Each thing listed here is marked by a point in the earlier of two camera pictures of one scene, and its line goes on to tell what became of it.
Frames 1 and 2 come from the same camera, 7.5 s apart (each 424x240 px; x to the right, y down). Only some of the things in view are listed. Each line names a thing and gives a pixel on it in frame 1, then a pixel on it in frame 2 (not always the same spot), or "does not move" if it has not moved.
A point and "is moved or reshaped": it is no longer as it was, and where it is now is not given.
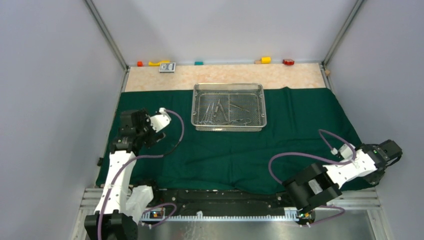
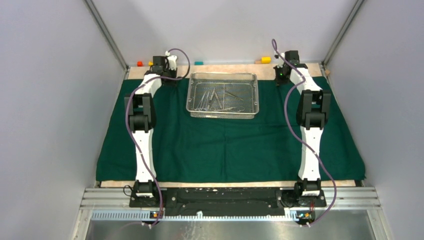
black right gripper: (374, 178) to (277, 69)
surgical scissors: (238, 122) to (236, 109)
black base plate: (224, 201) does not move
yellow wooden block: (265, 60) does not move
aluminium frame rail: (351, 198) does not move
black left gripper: (152, 138) to (172, 72)
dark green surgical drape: (306, 131) is moved or reshaped
